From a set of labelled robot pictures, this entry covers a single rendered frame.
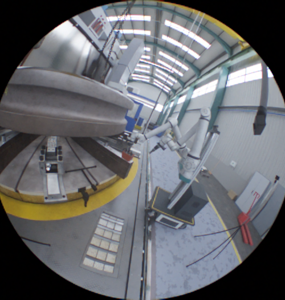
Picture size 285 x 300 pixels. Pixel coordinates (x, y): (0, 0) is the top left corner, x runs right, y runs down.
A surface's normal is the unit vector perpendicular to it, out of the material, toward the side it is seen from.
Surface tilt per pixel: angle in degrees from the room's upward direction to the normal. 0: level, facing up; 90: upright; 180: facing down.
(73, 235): 0
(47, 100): 90
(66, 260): 0
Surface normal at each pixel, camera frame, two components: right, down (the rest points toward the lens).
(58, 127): 0.66, 0.49
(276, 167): -0.92, -0.38
